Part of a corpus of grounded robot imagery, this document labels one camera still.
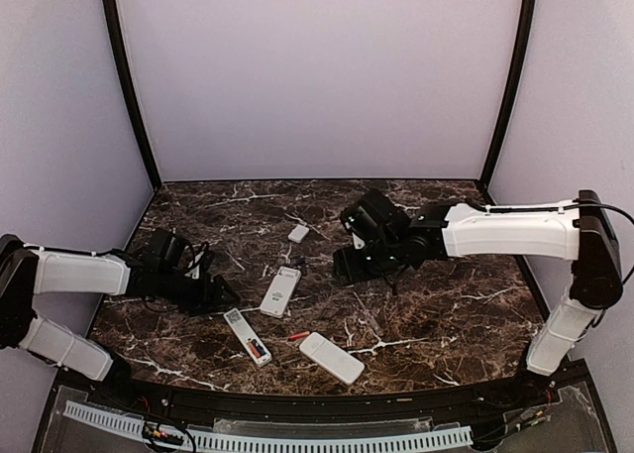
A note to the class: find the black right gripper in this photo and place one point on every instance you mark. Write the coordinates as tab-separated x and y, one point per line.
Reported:
348	271

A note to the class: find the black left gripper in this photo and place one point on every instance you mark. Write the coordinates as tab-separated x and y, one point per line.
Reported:
205	300

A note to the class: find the small white buttoned remote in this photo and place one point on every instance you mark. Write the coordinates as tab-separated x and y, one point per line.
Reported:
245	333

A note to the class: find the white battery cover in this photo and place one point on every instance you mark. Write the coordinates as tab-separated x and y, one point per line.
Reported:
298	234

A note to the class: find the white TCL remote control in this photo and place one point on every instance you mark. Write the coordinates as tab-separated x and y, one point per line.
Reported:
280	292

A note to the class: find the red blue battery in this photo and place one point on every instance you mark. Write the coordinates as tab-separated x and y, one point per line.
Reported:
299	336

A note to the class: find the white remote face down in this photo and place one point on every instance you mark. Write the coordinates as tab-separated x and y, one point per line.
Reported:
334	360

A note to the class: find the orange battery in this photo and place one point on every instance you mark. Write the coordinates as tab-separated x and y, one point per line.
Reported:
259	348

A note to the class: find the blue purple battery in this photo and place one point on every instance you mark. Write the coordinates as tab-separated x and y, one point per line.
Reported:
253	348

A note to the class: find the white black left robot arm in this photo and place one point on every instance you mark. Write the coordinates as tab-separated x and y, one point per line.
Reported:
166	267

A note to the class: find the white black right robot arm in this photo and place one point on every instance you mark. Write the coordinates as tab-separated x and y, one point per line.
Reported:
386	241

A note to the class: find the black front rail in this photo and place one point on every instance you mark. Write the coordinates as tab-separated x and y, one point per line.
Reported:
191	405

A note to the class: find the white slotted cable duct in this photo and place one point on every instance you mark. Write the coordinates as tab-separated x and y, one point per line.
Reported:
249	436

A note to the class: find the black left corner post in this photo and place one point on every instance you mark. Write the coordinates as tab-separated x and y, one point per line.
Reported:
118	49

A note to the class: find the black corner post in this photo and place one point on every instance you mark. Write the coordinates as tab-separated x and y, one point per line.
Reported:
118	49
520	46

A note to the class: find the black right corner post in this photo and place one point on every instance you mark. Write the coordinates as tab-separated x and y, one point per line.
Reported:
520	46

